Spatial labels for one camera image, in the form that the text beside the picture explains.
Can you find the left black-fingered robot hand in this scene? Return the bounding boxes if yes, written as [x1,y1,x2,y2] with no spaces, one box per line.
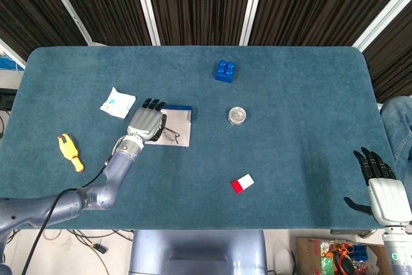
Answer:
[127,98,168,142]

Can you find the right black-fingered robot hand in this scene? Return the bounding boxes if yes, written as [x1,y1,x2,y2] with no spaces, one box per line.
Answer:
[343,146,412,225]

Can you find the wire-rimmed eyeglasses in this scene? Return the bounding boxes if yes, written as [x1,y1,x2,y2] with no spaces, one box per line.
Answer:
[151,113,180,144]

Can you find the blue glasses case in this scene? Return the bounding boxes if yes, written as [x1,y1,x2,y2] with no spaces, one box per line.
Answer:
[144,104,196,148]

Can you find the cardboard box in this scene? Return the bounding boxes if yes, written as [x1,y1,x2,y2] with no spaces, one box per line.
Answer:
[295,236,392,275]

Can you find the white tissue packet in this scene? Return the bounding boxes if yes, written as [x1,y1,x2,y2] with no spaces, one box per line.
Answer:
[99,86,136,119]

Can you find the small blue plastic bin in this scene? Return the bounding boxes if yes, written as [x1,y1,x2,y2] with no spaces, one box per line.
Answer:
[352,245,370,261]

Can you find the person's leg in jeans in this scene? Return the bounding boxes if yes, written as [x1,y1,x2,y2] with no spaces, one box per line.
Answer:
[379,95,412,163]

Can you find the yellow rubber chicken toy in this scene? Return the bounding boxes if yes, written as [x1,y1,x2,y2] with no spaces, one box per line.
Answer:
[57,133,85,173]

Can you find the green packet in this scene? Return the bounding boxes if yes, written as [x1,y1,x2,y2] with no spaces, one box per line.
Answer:
[321,257,337,272]

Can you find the clear round jar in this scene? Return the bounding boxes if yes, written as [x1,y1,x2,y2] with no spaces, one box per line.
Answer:
[228,106,248,127]

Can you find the blue building block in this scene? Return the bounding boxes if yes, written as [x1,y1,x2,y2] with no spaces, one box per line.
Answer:
[214,59,238,84]

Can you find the red and white block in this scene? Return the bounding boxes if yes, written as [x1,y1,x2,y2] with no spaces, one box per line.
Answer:
[231,173,255,195]

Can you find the teal table cloth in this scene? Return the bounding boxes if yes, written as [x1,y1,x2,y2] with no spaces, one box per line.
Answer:
[0,46,400,231]

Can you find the dark brown curtain panel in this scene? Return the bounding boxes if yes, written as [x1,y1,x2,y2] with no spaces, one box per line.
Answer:
[0,0,88,62]
[249,0,412,47]
[143,0,257,46]
[50,0,152,46]
[362,1,412,104]

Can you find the blue-grey robot torso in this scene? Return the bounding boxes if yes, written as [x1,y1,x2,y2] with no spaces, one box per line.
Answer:
[128,229,268,275]

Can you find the blue plastic tray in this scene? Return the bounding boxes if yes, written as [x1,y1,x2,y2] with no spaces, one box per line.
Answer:
[0,57,25,70]

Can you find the grey metal table bracket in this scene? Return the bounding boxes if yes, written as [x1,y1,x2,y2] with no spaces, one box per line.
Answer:
[330,229,377,238]

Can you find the white partition post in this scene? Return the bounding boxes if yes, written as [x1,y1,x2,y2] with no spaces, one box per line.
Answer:
[239,0,268,46]
[40,0,96,46]
[352,0,412,52]
[131,0,161,46]
[0,38,26,70]

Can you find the black floor cable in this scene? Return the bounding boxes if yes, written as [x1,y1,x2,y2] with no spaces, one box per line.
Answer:
[72,229,135,242]

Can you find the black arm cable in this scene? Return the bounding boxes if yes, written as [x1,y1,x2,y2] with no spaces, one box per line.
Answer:
[21,155,117,275]

